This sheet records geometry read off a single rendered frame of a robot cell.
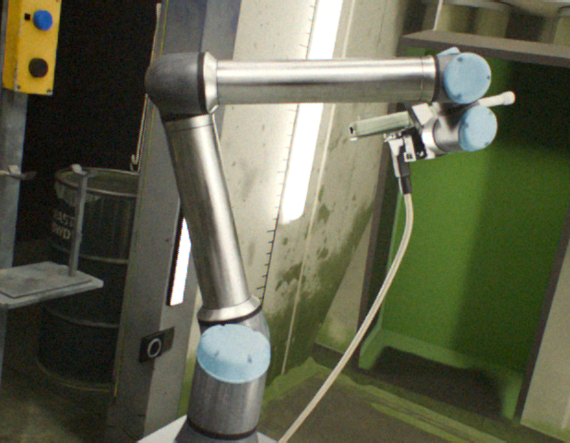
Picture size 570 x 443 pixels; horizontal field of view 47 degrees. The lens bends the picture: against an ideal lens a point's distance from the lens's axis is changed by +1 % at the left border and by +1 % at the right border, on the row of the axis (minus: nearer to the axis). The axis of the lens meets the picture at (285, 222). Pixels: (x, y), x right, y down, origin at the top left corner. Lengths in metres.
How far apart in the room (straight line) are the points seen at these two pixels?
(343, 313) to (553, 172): 1.49
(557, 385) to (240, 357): 2.15
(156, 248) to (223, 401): 0.98
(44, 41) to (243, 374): 1.04
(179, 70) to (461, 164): 1.40
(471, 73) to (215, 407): 0.81
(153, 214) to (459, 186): 1.10
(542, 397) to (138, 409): 1.79
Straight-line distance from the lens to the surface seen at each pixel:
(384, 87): 1.27
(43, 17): 1.85
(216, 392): 1.33
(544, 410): 3.22
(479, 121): 1.44
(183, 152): 1.41
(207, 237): 1.43
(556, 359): 3.28
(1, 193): 1.82
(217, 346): 1.33
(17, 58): 1.83
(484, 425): 3.24
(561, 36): 3.26
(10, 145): 1.93
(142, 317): 2.31
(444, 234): 2.53
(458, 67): 1.28
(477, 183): 2.44
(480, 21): 3.33
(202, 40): 2.10
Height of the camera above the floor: 1.43
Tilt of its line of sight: 12 degrees down
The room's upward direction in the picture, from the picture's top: 10 degrees clockwise
